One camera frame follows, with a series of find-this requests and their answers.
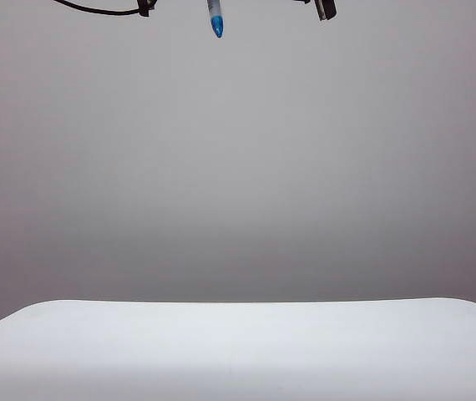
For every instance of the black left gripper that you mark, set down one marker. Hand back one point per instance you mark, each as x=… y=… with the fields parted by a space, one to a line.
x=148 y=6

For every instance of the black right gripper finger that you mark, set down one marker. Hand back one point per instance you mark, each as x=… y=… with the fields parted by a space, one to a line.
x=326 y=8
x=301 y=1

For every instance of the clear blue ballpoint pen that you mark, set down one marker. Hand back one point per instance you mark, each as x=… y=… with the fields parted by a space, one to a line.
x=217 y=23

